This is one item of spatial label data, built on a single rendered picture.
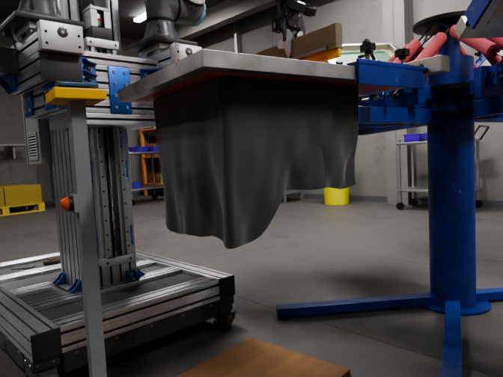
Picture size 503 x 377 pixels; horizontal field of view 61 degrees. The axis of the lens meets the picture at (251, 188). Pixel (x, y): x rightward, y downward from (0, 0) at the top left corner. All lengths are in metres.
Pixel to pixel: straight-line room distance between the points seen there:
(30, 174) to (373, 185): 6.28
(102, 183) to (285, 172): 0.89
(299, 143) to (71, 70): 0.83
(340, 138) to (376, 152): 5.18
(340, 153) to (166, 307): 0.92
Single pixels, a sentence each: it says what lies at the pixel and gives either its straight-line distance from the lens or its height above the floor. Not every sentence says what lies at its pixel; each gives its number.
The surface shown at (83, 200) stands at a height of 0.66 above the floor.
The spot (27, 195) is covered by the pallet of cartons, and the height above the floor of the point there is 0.29.
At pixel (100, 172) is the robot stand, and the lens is 1.83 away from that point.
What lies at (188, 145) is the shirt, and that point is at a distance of 1.23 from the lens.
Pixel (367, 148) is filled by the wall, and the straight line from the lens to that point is 6.55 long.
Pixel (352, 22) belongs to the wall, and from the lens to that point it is 6.91.
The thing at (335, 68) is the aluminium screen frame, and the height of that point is 0.98.
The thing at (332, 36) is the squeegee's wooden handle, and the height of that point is 1.10.
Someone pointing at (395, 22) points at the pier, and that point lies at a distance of 6.25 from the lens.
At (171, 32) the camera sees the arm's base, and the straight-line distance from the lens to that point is 1.96.
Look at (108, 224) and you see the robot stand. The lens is 1.87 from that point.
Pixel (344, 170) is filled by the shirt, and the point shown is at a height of 0.70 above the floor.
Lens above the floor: 0.75
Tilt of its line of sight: 4 degrees down
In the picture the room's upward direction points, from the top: 3 degrees counter-clockwise
